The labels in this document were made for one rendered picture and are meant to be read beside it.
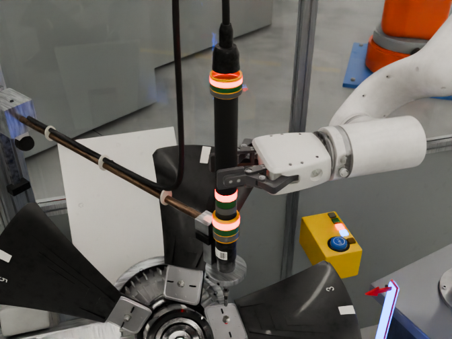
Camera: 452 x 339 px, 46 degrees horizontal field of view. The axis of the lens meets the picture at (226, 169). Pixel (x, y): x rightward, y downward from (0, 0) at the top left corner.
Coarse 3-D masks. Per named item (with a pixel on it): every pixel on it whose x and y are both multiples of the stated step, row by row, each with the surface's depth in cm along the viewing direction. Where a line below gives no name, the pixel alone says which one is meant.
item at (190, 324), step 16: (160, 304) 101; (176, 304) 96; (160, 320) 90; (176, 320) 92; (192, 320) 92; (144, 336) 92; (160, 336) 91; (176, 336) 92; (192, 336) 92; (208, 336) 92
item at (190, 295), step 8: (168, 272) 101; (176, 272) 100; (184, 272) 99; (192, 272) 98; (200, 272) 96; (176, 280) 100; (184, 280) 98; (192, 280) 97; (200, 280) 96; (168, 288) 100; (176, 288) 99; (184, 288) 98; (192, 288) 97; (200, 288) 96; (168, 296) 100; (176, 296) 99; (184, 296) 98; (192, 296) 96; (192, 304) 96
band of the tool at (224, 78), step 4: (212, 72) 71; (236, 72) 72; (240, 72) 71; (212, 76) 70; (216, 76) 73; (220, 76) 73; (224, 76) 73; (228, 76) 73; (232, 76) 73; (236, 76) 73; (240, 76) 70; (216, 80) 69; (220, 80) 69; (224, 80) 69; (228, 80) 69; (232, 80) 69; (236, 80) 69; (240, 84) 70; (224, 88) 70; (228, 88) 70; (216, 92) 70; (236, 92) 70
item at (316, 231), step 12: (312, 216) 142; (324, 216) 142; (336, 216) 142; (312, 228) 138; (324, 228) 138; (336, 228) 138; (300, 240) 146; (312, 240) 137; (324, 240) 135; (312, 252) 138; (324, 252) 131; (336, 252) 131; (348, 252) 131; (360, 252) 132; (312, 264) 139; (336, 264) 132; (348, 264) 133; (348, 276) 136
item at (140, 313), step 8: (120, 304) 94; (128, 304) 94; (136, 304) 93; (112, 312) 96; (120, 312) 96; (128, 312) 95; (136, 312) 95; (144, 312) 94; (112, 320) 98; (120, 320) 97; (136, 320) 96; (144, 320) 96; (128, 328) 98; (136, 328) 98
